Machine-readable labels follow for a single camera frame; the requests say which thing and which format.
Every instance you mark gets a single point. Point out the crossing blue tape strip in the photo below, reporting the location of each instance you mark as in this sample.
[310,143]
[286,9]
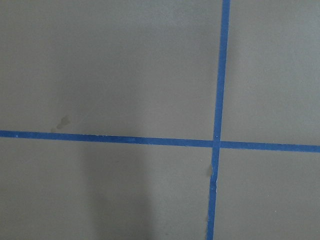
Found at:
[218,116]

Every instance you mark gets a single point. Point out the long blue tape strip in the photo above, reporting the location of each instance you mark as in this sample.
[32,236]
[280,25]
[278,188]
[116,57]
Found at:
[160,141]

